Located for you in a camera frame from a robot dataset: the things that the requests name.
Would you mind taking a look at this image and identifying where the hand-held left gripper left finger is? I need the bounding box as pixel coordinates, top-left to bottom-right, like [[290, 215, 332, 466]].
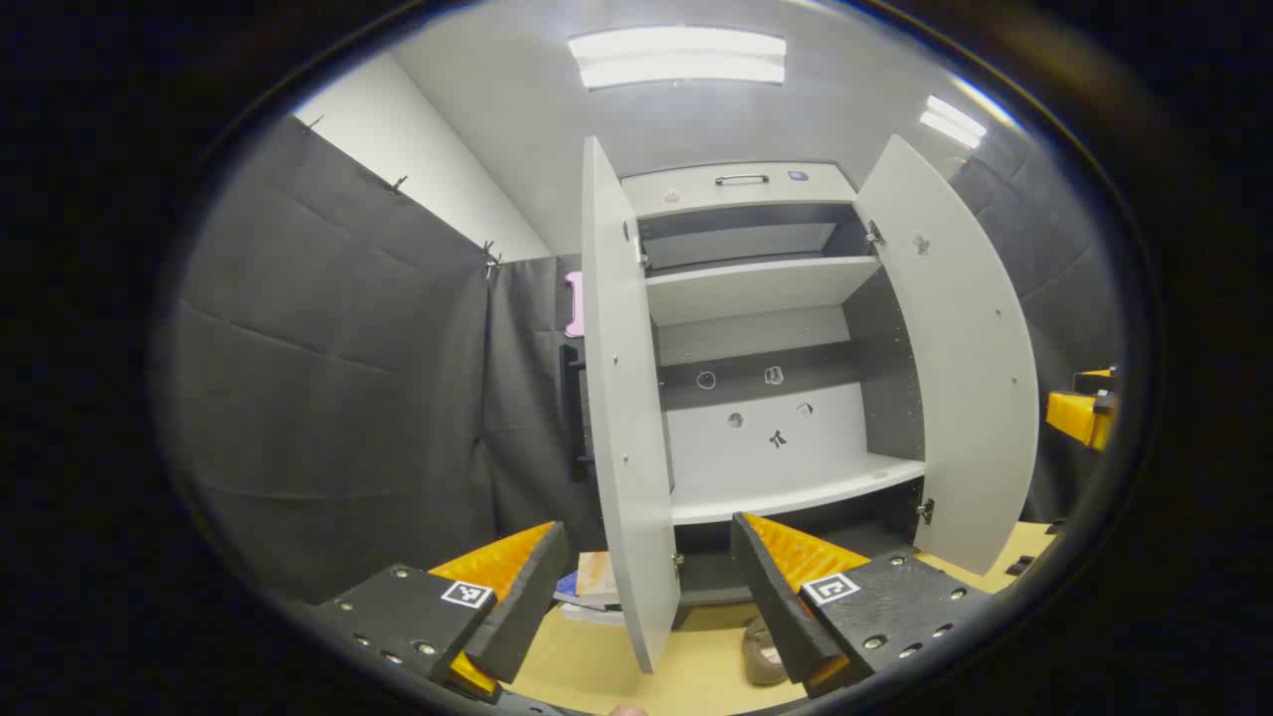
[[316, 520, 572, 705]]

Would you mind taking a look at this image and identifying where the grey cabinet door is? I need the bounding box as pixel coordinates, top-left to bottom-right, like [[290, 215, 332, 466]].
[[855, 134, 1041, 578], [580, 136, 684, 675]]

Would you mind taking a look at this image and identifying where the large ceiling light panel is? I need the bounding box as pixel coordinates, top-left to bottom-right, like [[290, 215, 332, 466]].
[[569, 28, 787, 90]]

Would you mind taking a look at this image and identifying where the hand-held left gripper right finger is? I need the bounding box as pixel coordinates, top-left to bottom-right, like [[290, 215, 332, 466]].
[[731, 512, 994, 700]]

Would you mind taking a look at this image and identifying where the brown fuzzy shoe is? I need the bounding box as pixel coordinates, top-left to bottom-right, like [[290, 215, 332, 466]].
[[741, 615, 797, 687]]

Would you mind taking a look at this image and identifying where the small ceiling light panel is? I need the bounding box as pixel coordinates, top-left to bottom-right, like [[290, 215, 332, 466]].
[[920, 94, 988, 150]]

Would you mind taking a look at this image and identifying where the black backdrop cloth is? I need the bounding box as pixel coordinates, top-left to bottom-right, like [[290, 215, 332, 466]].
[[154, 114, 1127, 608]]

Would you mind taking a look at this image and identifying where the grey shoe cabinet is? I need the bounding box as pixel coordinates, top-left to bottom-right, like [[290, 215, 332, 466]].
[[619, 162, 931, 608]]

